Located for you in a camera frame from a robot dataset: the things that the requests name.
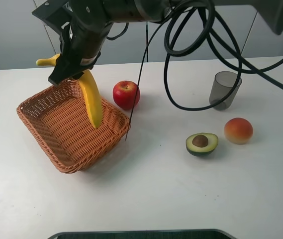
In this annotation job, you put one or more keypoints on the orange red peach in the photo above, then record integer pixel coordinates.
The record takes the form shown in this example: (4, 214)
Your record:
(238, 131)

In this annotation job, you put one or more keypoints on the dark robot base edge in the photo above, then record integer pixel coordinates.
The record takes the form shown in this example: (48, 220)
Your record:
(152, 234)

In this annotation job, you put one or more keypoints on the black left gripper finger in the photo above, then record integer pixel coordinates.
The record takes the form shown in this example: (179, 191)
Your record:
(62, 70)

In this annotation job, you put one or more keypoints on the halved avocado with pit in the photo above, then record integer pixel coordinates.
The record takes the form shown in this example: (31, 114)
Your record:
(201, 144)

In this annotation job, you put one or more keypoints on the grey translucent plastic cup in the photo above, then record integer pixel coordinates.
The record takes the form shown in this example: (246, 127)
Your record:
(223, 83)

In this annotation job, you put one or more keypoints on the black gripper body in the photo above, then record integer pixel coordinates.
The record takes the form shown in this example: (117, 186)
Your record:
(81, 24)

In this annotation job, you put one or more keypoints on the yellow banana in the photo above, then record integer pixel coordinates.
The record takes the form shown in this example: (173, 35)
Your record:
(89, 89)

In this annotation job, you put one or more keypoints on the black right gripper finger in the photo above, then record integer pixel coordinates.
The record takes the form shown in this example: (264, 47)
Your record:
(80, 71)

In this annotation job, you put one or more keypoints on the brown wicker basket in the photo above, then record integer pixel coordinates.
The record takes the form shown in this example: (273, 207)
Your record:
(58, 120)

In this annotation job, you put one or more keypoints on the red apple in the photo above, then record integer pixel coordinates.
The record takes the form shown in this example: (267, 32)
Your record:
(126, 94)

